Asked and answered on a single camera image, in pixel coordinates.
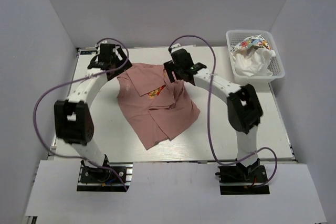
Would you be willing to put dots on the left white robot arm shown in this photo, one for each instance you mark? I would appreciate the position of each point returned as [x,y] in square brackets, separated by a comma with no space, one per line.
[73,121]

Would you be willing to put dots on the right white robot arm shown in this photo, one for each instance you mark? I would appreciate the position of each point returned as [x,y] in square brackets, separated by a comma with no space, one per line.
[243,106]

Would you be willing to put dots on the blue label sticker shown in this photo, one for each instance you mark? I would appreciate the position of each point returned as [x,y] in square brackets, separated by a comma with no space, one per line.
[88,52]

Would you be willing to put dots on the white colourful print t shirt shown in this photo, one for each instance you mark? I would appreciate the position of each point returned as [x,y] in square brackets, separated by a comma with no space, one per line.
[252,42]

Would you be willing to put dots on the white t shirt black print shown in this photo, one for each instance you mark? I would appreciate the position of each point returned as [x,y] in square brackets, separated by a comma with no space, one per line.
[253,62]

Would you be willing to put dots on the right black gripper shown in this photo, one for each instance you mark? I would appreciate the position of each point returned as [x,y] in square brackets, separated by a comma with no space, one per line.
[171,67]

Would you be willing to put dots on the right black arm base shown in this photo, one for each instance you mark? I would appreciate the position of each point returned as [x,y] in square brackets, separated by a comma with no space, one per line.
[232,182]

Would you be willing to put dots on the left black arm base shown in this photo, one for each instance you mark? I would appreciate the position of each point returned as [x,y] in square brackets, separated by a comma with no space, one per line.
[92,179]

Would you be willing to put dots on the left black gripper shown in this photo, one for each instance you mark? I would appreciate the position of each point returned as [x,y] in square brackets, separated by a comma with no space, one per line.
[124,64]

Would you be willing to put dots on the pink t shirt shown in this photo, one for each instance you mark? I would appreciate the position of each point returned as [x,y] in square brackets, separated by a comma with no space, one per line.
[156,108]

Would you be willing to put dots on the white plastic basket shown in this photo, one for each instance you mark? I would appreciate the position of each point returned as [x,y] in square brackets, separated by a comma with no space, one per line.
[234,37]

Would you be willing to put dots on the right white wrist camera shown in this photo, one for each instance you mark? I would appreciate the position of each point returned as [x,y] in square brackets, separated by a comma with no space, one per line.
[174,47]

